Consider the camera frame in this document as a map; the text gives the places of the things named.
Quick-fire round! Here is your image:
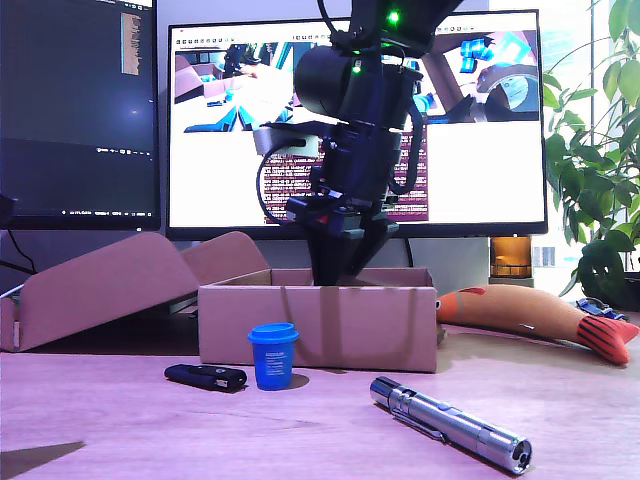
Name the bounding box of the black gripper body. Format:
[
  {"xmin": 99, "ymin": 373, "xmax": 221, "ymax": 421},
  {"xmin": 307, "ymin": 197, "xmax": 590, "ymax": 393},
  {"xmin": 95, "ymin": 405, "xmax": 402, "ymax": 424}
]
[{"xmin": 287, "ymin": 142, "xmax": 401, "ymax": 240}]

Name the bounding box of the open brown cardboard box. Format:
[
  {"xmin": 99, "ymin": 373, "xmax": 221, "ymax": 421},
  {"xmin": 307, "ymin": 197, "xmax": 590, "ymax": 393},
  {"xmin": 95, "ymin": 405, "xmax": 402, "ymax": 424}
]
[{"xmin": 0, "ymin": 230, "xmax": 439, "ymax": 374}]

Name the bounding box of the small blue plastic cup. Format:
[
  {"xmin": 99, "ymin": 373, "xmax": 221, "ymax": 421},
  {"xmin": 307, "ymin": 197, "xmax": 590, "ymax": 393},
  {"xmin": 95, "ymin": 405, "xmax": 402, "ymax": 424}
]
[{"xmin": 246, "ymin": 322, "xmax": 301, "ymax": 392}]

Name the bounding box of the white-screen computer monitor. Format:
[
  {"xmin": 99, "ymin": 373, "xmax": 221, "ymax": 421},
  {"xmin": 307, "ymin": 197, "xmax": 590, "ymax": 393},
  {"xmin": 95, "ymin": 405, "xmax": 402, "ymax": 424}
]
[{"xmin": 165, "ymin": 8, "xmax": 549, "ymax": 241}]

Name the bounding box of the orange fish plush toy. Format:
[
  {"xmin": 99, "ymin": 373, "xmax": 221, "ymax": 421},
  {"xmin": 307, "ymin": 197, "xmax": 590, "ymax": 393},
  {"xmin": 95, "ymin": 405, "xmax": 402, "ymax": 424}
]
[{"xmin": 434, "ymin": 284, "xmax": 640, "ymax": 368}]

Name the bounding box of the black usb device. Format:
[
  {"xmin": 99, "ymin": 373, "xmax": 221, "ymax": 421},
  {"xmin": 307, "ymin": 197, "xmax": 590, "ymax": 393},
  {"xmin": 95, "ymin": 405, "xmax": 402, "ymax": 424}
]
[{"xmin": 163, "ymin": 363, "xmax": 249, "ymax": 394}]

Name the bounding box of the silver metal flashlight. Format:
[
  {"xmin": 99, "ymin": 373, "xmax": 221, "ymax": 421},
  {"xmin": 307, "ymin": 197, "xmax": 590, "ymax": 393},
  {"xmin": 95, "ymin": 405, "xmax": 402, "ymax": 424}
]
[{"xmin": 369, "ymin": 375, "xmax": 533, "ymax": 476}]

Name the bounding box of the green leafy houseplant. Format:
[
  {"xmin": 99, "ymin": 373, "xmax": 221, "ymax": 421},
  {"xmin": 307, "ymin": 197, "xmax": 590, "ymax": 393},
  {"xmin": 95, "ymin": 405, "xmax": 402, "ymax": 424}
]
[{"xmin": 541, "ymin": 0, "xmax": 640, "ymax": 313}]

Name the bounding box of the dark-screen computer monitor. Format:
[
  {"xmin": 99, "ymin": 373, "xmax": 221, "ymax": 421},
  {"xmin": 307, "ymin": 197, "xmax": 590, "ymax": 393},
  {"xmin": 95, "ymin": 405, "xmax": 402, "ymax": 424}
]
[{"xmin": 0, "ymin": 0, "xmax": 162, "ymax": 233}]

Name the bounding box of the black looping arm cable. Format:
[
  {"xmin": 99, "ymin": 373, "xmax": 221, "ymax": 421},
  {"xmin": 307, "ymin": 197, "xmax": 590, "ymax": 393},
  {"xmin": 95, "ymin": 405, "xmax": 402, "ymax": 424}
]
[
  {"xmin": 255, "ymin": 143, "xmax": 307, "ymax": 227},
  {"xmin": 388, "ymin": 93, "xmax": 427, "ymax": 197},
  {"xmin": 316, "ymin": 0, "xmax": 354, "ymax": 42}
]

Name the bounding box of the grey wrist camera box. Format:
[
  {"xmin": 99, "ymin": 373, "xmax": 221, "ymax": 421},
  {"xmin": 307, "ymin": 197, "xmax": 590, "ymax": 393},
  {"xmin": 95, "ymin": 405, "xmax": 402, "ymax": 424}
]
[{"xmin": 253, "ymin": 123, "xmax": 322, "ymax": 157}]

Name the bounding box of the blue strap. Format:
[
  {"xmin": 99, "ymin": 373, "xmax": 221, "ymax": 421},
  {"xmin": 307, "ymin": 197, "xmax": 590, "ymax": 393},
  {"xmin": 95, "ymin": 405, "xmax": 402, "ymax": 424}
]
[{"xmin": 574, "ymin": 296, "xmax": 629, "ymax": 322}]

